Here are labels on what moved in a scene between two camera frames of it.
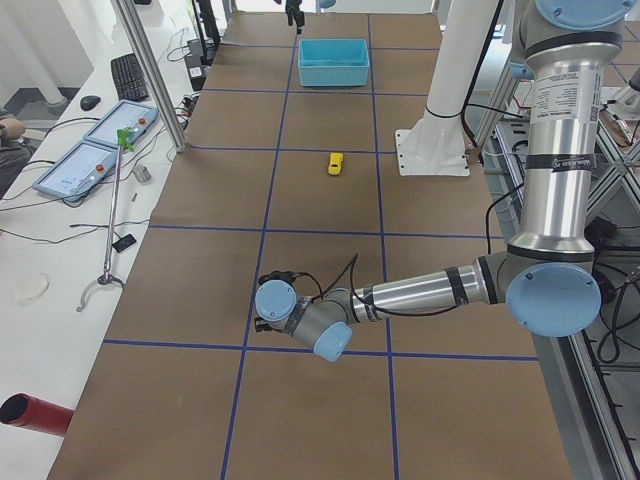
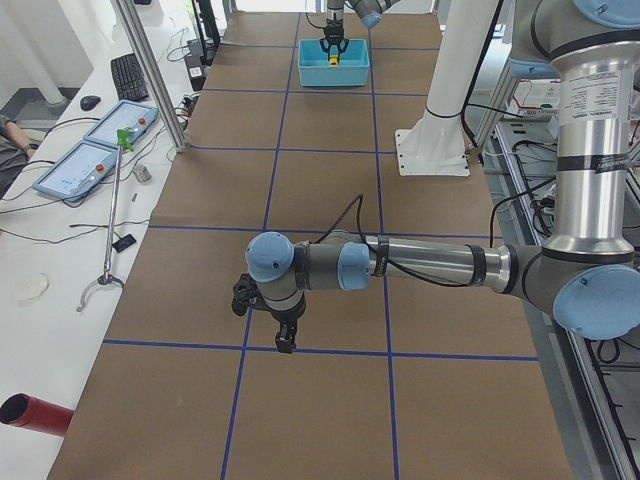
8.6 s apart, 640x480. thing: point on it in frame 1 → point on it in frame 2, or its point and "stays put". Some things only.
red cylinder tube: (28, 411) stays put
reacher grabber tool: (123, 137) stays put
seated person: (15, 151) stays put
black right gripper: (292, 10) → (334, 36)
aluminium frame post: (132, 32) stays put
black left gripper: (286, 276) → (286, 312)
